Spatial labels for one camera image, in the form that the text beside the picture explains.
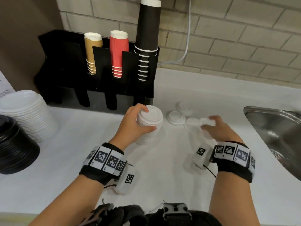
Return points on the person's right hand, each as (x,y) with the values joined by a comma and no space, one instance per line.
(225,132)

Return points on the person's left hand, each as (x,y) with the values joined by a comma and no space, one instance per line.
(125,129)

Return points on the person's left thumb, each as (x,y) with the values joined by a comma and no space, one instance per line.
(146,130)

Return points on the person's right fingers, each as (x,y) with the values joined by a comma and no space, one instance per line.
(211,129)

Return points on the small white lid stack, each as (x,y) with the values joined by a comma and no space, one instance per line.
(151,117)

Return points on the white cup lid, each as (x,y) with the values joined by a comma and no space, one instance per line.
(176,118)
(185,108)
(196,121)

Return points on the person's right forearm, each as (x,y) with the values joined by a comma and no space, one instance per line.
(231,200)

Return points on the person's left forearm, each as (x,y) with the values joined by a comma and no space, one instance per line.
(70,202)

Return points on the right marker wristband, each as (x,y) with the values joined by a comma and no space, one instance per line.
(235,155)

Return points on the marker wristband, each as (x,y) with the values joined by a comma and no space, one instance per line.
(235,155)
(103,160)

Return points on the left marker wristband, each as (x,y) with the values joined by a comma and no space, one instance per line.
(103,160)

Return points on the stainless steel sink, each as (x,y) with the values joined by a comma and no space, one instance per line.
(277,131)

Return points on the stack of red paper cups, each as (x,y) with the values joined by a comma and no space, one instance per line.
(119,51)

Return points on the grey plastic buckle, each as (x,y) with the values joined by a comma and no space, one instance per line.
(176,209)

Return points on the black chest harness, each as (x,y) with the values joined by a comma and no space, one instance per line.
(129,215)

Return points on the stack of brown paper cups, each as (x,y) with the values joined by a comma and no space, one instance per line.
(93,49)

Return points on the black cup holder organizer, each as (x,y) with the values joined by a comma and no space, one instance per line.
(61,75)

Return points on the stack of black paper cups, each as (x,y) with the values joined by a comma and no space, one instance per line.
(148,28)

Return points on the tall stack of white lids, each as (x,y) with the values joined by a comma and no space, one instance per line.
(25,112)

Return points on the stack of black lids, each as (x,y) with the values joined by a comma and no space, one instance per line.
(16,148)

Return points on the white paper sheet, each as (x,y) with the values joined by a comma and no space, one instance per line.
(4,83)

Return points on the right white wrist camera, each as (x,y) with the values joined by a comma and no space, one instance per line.
(201,157)

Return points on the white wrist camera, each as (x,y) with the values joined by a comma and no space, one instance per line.
(125,180)
(201,157)

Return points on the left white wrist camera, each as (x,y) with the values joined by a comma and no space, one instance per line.
(125,180)

